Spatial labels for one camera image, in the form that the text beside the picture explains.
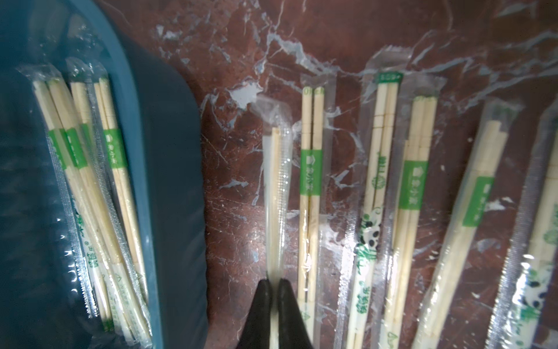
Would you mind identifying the teal storage box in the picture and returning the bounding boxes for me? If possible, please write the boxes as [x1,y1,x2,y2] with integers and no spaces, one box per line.
[1,1,208,348]

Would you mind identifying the chopstick pair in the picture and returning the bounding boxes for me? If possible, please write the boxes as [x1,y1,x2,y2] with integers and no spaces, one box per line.
[334,45,412,348]
[485,102,557,348]
[371,73,446,348]
[296,74,337,343]
[251,95,293,348]
[411,97,524,349]

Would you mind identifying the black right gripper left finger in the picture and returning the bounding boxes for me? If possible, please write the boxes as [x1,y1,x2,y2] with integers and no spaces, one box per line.
[235,279,273,349]

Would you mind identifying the wrapped chopsticks in box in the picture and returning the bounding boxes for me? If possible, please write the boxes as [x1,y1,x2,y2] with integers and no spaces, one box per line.
[65,57,149,302]
[19,58,153,348]
[46,127,115,332]

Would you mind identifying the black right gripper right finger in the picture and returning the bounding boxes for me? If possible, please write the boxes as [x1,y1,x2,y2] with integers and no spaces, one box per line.
[278,279,313,349]

